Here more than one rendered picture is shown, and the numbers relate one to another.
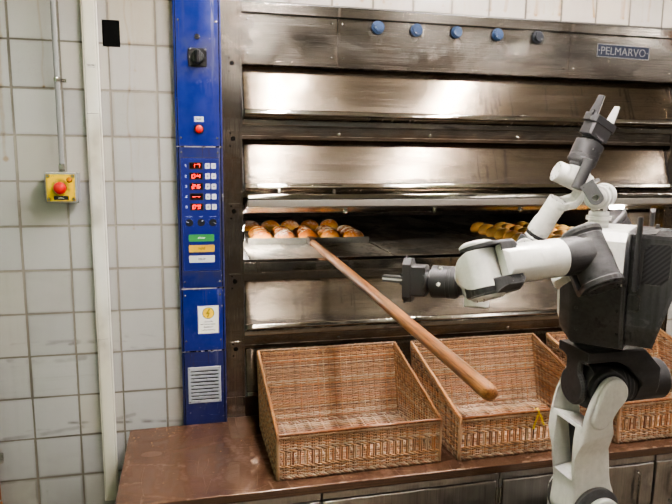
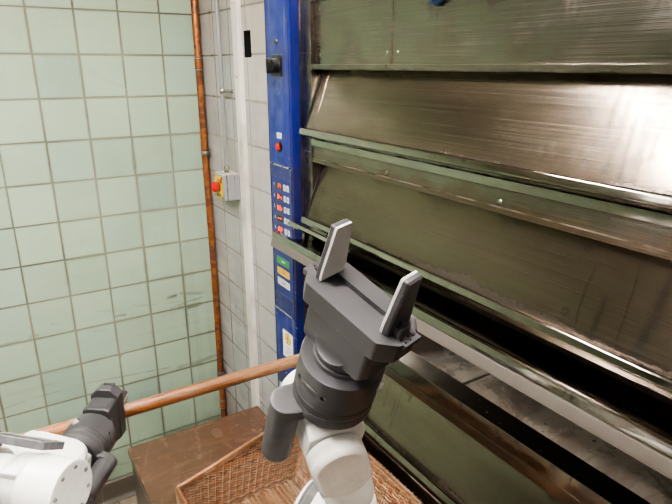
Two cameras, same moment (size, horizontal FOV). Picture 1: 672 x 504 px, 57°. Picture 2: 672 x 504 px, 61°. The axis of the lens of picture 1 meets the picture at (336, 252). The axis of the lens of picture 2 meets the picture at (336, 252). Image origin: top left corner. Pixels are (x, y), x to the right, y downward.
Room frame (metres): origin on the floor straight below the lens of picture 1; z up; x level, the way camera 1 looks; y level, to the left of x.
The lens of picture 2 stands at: (1.79, -1.27, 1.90)
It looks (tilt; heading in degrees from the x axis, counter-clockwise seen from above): 18 degrees down; 71
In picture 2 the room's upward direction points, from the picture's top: straight up
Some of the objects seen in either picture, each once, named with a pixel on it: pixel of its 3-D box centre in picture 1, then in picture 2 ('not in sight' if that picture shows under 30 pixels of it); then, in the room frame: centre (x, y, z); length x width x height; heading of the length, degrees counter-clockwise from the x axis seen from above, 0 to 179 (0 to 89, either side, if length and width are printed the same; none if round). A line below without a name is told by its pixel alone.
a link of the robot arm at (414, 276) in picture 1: (425, 280); (96, 427); (1.66, -0.24, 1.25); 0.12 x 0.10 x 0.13; 69
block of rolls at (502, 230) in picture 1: (539, 232); not in sight; (3.04, -1.00, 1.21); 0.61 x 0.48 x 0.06; 13
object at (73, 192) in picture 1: (62, 187); (227, 185); (2.09, 0.92, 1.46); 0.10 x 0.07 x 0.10; 103
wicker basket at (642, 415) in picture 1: (638, 377); not in sight; (2.36, -1.21, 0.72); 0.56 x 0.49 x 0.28; 105
